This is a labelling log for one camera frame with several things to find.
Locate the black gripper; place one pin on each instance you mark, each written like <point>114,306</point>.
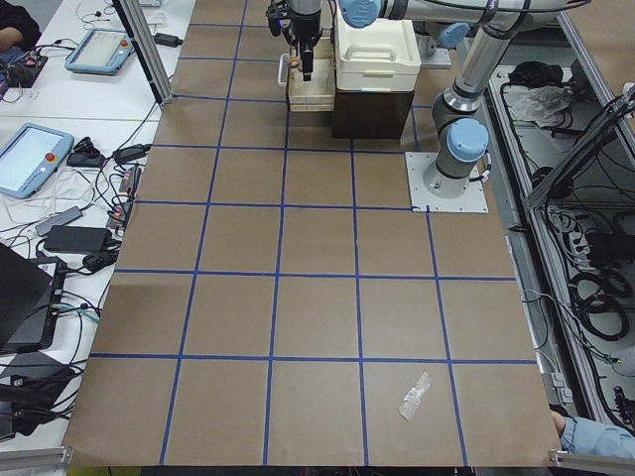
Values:
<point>303,30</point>

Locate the black power adapter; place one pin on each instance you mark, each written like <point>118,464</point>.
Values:
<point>167,40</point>

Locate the wooden drawer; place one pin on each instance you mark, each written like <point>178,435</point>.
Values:
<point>316,94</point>

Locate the black laptop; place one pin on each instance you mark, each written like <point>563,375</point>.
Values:
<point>31,290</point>

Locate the white drawer handle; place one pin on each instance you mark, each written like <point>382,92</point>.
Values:
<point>283,70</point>

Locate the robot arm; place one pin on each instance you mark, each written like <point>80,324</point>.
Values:
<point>463,139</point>
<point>299,22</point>

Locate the black power brick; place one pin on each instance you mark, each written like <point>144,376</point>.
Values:
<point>77,240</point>

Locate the blue teach pendant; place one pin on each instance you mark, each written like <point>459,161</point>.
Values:
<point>30,157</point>
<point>101,52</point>

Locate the clear plastic piece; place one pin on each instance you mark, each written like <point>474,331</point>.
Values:
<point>414,396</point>

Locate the white plastic tray box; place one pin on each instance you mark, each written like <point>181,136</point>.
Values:
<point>373,54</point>

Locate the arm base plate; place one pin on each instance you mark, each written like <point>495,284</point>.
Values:
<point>430,191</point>

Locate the person in blue shirt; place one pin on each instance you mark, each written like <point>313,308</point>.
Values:
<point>581,435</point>

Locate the dark brown drawer cabinet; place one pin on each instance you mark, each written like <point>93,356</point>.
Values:
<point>370,115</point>

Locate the aluminium frame post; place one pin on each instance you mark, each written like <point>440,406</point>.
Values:
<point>138,31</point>

